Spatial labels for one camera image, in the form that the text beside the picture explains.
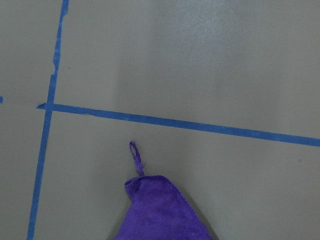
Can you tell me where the purple cloth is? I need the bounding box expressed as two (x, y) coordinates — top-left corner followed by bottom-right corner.
(115, 141), (212, 240)

